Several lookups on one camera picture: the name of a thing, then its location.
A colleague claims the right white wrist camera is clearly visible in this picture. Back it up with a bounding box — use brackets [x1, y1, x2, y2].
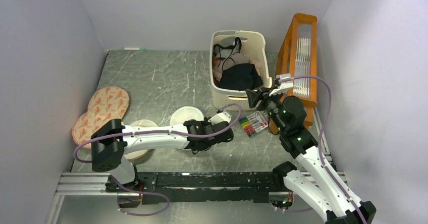
[269, 73, 294, 96]

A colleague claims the pack of coloured markers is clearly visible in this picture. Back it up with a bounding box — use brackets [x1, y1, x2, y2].
[239, 110, 268, 138]

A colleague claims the white mesh laundry bag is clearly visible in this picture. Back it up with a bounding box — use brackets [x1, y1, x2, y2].
[169, 106, 204, 126]

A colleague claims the green white marker pen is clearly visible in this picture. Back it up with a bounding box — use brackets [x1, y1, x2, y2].
[123, 47, 146, 50]

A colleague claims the beige round fabric pad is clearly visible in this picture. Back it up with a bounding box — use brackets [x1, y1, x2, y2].
[125, 119, 158, 162]

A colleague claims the orange wooden rack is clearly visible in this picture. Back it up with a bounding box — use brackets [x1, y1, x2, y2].
[275, 13, 317, 129]

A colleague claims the black wire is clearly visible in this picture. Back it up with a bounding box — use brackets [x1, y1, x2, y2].
[213, 37, 243, 72]

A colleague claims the pink cloth in basket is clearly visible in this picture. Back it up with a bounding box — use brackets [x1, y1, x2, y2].
[212, 58, 261, 81]

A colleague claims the cream plastic laundry basket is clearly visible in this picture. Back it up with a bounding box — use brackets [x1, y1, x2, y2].
[209, 30, 273, 110]

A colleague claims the grey brown cloth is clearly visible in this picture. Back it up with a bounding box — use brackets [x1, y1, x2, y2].
[219, 53, 251, 70]

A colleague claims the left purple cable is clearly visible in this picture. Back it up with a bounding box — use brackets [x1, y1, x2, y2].
[73, 102, 243, 216]

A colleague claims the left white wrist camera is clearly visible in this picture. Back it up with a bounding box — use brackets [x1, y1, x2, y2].
[208, 110, 232, 125]

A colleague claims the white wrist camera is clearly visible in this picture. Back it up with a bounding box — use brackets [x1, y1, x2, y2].
[208, 110, 232, 125]
[269, 73, 294, 96]

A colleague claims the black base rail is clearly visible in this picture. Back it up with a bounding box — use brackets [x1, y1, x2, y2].
[125, 172, 288, 205]

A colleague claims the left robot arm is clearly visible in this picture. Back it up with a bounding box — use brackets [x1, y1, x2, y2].
[90, 119, 234, 192]

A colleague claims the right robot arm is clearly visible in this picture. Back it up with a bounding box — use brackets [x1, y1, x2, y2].
[246, 88, 377, 223]

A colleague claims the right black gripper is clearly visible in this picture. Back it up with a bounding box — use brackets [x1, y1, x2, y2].
[246, 86, 287, 133]

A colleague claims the black bra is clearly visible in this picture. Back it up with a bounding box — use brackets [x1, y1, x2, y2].
[218, 64, 263, 91]

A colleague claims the floral pink oven mitt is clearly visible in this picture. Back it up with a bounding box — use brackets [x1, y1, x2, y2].
[71, 86, 130, 145]

